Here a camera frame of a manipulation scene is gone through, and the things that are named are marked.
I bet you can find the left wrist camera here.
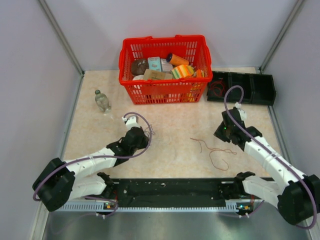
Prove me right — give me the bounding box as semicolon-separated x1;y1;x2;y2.
122;115;141;131

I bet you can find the red wire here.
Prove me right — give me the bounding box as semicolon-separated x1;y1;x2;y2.
208;77;226;99
189;136;238;172

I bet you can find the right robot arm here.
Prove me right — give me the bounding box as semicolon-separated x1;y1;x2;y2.
214;107;320;225

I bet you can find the red plastic shopping basket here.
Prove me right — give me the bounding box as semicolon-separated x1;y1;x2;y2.
118;35;213;105

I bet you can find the brown cardboard box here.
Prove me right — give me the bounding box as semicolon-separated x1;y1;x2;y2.
143;69;173;80

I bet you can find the brown round bag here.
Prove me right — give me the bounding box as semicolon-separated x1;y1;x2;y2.
130;58;149;76

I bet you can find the orange cylindrical can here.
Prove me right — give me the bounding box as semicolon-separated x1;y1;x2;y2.
166;53;189;66

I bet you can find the white grey small box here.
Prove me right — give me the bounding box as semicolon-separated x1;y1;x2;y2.
160;58;174;73

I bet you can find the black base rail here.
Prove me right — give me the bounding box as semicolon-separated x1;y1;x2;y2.
99;178;259;207

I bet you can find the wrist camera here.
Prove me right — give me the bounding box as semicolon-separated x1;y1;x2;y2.
234;102;248;121
122;115;141;131

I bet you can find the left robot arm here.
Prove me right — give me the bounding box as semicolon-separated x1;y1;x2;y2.
32;126;150;212

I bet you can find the grey slotted cable duct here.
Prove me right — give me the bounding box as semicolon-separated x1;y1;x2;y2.
56;201;253;213

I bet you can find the clear plastic bottle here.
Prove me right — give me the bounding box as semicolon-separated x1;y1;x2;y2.
94;89;111;113

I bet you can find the black three-compartment bin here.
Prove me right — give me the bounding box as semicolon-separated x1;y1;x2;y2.
206;71;276;106

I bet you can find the teal small box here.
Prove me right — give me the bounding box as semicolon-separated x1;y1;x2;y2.
147;56;162;72

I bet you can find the striped yellow green sponge pack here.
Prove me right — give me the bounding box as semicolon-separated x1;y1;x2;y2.
171;64;195;79

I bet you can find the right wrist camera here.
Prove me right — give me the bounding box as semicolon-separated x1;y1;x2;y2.
234;102;248;121

